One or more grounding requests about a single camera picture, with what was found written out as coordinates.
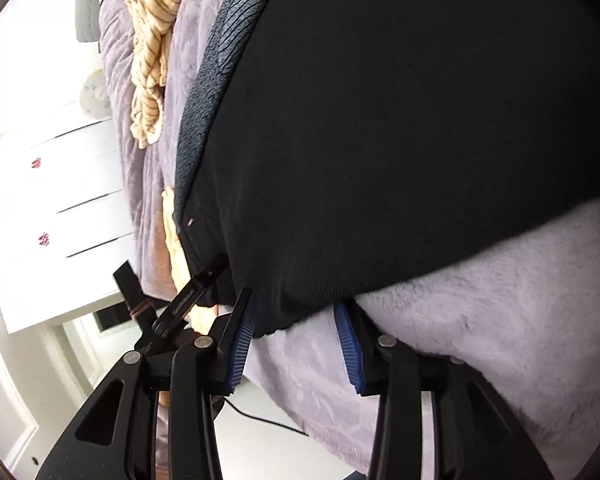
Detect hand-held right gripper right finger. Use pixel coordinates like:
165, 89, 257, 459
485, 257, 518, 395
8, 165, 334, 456
333, 302, 556, 480

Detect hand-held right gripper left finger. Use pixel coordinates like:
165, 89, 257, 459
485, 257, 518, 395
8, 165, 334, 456
35, 287, 254, 480

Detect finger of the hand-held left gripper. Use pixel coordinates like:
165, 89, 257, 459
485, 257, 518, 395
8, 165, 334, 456
112, 261, 157, 334
135, 253, 230, 354

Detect black pants with grey waistband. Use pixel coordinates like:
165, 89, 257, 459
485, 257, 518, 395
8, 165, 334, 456
174, 0, 600, 338

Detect person's left forearm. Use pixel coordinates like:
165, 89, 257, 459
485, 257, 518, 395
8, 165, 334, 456
152, 392, 176, 480

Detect peach quilted cloth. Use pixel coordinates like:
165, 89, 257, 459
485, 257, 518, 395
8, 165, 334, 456
161, 186, 216, 332

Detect white drawer cabinet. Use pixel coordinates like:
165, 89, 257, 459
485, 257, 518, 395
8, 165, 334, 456
0, 35, 146, 333

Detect lavender plush blanket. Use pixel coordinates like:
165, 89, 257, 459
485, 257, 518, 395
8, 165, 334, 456
98, 0, 600, 480

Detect white round ornament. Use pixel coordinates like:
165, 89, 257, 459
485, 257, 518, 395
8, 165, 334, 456
79, 67, 114, 119

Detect cream striped cloth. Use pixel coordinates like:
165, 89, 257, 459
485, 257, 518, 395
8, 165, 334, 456
101, 0, 188, 150

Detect grey headboard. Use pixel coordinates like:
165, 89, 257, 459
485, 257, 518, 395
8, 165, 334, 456
75, 0, 111, 43

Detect black cable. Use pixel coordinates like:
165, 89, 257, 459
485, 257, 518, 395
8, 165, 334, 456
220, 399, 311, 439

